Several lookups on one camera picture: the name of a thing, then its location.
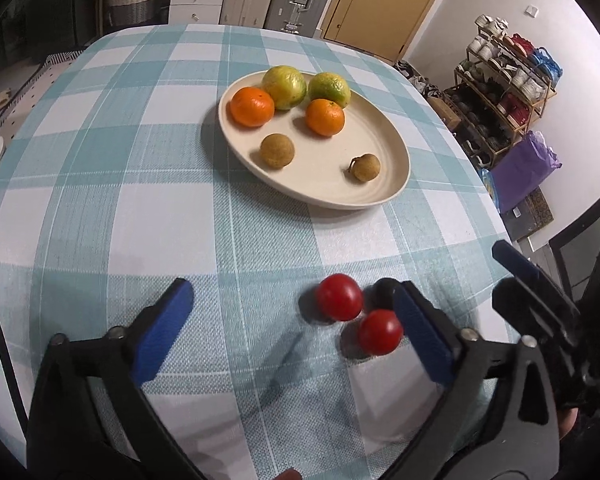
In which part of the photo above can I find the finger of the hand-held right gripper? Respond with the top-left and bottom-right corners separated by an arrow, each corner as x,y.
492,239 -> 581,317
492,276 -> 582,357

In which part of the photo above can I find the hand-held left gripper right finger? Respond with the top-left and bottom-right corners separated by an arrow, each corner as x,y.
387,280 -> 561,480

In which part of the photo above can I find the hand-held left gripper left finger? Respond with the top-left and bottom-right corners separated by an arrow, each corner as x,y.
25,277 -> 203,480

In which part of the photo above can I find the red tomato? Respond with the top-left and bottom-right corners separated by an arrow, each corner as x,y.
315,273 -> 364,322
356,309 -> 405,356

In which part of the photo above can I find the dark purple plum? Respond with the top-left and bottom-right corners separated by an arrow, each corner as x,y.
372,278 -> 406,313

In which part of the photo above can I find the brown longan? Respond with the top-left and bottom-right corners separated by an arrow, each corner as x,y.
259,133 -> 296,168
349,154 -> 382,182

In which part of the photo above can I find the cream round plate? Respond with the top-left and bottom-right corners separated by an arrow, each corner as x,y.
217,71 -> 412,211

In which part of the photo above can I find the orange mandarin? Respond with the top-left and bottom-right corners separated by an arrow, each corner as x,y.
305,98 -> 346,137
229,86 -> 276,128

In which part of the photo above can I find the green mandarin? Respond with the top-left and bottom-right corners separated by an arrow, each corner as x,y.
307,72 -> 352,109

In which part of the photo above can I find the yellow-green citrus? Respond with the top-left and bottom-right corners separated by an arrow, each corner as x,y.
261,65 -> 308,111

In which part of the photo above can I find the dark patterned box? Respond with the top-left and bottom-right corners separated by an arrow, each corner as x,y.
502,187 -> 555,241

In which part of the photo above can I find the blue plastic bag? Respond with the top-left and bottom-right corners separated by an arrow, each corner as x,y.
480,169 -> 503,213

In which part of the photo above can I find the purple bag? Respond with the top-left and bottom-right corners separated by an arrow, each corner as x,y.
490,131 -> 563,213

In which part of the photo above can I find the teal checked tablecloth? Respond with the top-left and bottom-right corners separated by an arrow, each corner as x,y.
0,23 -> 518,480

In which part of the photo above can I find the small cardboard box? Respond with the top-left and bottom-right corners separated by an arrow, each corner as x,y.
427,95 -> 461,131

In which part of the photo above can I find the shoe rack with shoes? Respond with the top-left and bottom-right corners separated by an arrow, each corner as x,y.
452,15 -> 563,168

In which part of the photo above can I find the pile of sneakers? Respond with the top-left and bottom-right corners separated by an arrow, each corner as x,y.
395,60 -> 446,98

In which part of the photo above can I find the wooden door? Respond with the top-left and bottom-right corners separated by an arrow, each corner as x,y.
322,0 -> 456,63

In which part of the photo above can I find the striped rug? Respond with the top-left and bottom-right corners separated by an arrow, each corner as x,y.
10,50 -> 88,111

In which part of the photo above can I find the wicker basket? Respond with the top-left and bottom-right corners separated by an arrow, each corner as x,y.
104,0 -> 160,26

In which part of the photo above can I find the dark grey refrigerator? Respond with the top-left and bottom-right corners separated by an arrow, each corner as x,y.
10,0 -> 103,53

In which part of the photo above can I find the black cable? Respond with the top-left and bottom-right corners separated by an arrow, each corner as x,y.
0,270 -> 27,426

